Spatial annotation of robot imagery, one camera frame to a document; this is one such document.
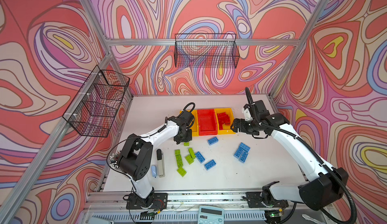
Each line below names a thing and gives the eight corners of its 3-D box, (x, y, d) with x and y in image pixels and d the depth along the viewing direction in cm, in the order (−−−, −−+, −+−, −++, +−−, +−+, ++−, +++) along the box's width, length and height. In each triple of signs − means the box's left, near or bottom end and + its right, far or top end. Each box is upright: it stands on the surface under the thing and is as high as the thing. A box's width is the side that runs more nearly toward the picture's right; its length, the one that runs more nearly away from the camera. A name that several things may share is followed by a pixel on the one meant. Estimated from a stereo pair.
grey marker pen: (160, 178, 82) (158, 175, 78) (157, 153, 91) (155, 149, 87) (167, 176, 83) (165, 173, 79) (163, 151, 92) (162, 148, 88)
